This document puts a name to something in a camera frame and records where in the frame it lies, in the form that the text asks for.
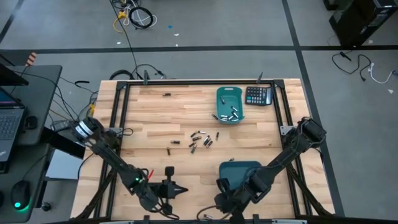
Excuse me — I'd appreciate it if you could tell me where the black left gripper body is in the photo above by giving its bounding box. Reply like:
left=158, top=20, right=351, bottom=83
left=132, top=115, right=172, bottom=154
left=151, top=182, right=174, bottom=200

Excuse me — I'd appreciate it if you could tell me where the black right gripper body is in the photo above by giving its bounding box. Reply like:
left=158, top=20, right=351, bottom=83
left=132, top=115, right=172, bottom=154
left=215, top=188, right=251, bottom=211

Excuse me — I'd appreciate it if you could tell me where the dark teal plastic bin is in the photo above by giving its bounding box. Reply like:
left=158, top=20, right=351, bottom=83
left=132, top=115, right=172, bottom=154
left=218, top=161, right=264, bottom=194

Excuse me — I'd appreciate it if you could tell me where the light teal plastic bin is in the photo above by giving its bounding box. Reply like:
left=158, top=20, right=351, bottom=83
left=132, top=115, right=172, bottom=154
left=216, top=86, right=246, bottom=126

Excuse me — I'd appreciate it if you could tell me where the white light strip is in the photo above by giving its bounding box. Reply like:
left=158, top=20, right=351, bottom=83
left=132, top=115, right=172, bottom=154
left=272, top=219, right=308, bottom=224

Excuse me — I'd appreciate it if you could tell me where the light grey panel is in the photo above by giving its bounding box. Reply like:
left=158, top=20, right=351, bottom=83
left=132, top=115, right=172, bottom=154
left=45, top=148, right=85, bottom=182

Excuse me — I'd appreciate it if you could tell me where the black desk calculator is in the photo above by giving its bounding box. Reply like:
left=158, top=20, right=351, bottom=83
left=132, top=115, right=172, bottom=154
left=244, top=86, right=274, bottom=106

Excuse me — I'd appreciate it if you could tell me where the black desk leg bar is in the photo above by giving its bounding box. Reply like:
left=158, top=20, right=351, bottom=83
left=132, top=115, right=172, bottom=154
left=42, top=126, right=86, bottom=160

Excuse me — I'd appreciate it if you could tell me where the black power brick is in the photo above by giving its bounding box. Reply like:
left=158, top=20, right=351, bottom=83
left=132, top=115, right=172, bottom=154
left=50, top=119, right=74, bottom=132

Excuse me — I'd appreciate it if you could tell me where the dark grey desk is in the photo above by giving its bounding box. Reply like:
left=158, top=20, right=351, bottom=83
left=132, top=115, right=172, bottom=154
left=0, top=142, right=53, bottom=223
left=5, top=65, right=63, bottom=147

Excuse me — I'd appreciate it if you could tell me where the black computer mouse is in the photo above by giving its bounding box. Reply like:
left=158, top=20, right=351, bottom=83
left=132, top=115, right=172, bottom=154
left=10, top=180, right=32, bottom=210

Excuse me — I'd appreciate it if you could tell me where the small black desk device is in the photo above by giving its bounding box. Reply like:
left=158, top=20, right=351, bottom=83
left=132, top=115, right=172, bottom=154
left=24, top=115, right=39, bottom=130

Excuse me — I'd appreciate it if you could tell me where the grey laptop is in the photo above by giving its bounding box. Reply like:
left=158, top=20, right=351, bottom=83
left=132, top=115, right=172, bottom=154
left=0, top=88, right=26, bottom=172

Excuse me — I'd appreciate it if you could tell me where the orange black striped object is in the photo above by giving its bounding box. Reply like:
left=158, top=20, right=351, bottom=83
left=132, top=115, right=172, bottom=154
left=25, top=52, right=38, bottom=67

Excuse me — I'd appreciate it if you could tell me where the black monitor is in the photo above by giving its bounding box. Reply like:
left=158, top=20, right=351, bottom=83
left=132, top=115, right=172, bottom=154
left=0, top=63, right=29, bottom=87

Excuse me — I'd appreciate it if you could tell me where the black equipment cabinet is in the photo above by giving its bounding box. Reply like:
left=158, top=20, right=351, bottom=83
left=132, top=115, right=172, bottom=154
left=323, top=0, right=398, bottom=48

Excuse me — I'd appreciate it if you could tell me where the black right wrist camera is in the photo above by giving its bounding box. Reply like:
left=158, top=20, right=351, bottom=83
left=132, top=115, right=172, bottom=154
left=216, top=177, right=231, bottom=195

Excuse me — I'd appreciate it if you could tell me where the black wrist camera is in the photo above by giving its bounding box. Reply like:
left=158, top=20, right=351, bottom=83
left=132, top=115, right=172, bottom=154
left=216, top=177, right=231, bottom=195
left=164, top=166, right=175, bottom=187

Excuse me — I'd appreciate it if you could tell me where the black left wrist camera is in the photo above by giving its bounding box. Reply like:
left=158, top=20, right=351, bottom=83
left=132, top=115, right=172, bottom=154
left=164, top=166, right=175, bottom=187

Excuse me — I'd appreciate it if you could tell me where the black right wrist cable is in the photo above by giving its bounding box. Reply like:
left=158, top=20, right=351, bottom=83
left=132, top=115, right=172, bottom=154
left=196, top=203, right=233, bottom=222

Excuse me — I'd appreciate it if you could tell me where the black aluminium table frame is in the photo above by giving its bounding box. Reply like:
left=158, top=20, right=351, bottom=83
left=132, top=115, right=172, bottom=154
left=73, top=79, right=335, bottom=223

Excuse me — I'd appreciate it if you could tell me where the thin black curved cable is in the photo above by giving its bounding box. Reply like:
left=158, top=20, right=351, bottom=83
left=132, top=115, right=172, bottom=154
left=132, top=63, right=167, bottom=80

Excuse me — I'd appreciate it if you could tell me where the black cable loop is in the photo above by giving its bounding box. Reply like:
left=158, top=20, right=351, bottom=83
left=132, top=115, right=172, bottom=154
left=108, top=68, right=135, bottom=81

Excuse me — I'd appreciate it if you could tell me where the long black floor cable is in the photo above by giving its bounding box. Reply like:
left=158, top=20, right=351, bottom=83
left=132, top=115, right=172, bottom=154
left=109, top=0, right=139, bottom=80

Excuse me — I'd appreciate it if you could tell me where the white floor cable bundle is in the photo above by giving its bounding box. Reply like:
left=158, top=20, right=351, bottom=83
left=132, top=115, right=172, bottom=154
left=123, top=0, right=158, bottom=27

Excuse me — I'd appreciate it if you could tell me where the black coiled cable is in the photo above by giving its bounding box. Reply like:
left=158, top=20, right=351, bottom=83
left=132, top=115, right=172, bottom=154
left=128, top=6, right=154, bottom=30

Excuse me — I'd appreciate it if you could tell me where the yellow floor cable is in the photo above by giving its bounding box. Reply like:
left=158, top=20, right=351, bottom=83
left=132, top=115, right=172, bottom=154
left=112, top=10, right=128, bottom=34

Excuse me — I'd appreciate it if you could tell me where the black power cable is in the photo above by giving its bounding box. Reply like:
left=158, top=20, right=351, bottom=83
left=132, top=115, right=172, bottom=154
left=331, top=50, right=373, bottom=83

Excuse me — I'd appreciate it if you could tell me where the white charger cable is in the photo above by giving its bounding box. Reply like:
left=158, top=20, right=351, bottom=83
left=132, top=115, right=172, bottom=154
left=367, top=62, right=396, bottom=85

